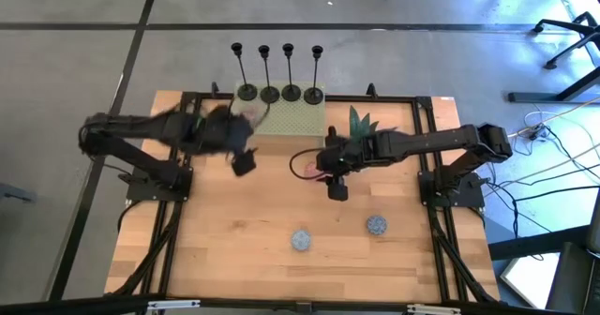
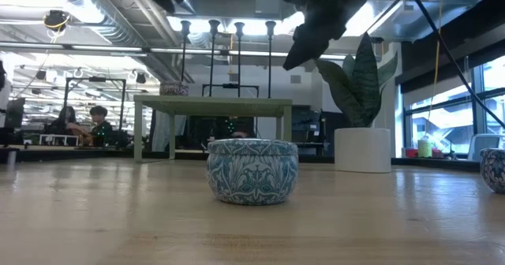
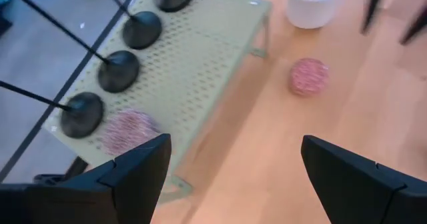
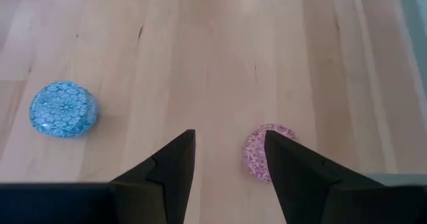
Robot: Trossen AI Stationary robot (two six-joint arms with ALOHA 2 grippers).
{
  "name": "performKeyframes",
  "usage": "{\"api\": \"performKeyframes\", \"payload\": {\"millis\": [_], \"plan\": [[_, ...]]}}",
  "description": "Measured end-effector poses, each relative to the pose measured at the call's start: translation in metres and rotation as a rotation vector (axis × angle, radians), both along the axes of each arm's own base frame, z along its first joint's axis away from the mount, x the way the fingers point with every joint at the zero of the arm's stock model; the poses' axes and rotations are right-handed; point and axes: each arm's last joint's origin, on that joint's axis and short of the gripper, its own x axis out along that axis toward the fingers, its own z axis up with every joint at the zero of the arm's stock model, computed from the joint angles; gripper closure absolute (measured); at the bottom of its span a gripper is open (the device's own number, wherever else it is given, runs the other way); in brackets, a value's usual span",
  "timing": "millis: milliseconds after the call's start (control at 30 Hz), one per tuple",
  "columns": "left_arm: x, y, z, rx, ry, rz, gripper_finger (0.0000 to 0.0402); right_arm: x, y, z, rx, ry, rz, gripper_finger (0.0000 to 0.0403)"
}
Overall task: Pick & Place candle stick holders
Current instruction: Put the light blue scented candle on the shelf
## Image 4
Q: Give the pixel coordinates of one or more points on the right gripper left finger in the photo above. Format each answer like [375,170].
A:
[166,184]

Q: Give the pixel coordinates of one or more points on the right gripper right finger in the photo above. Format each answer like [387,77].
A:
[300,184]

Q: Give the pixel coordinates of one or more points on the light blue patterned candle tin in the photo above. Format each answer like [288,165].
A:
[63,109]

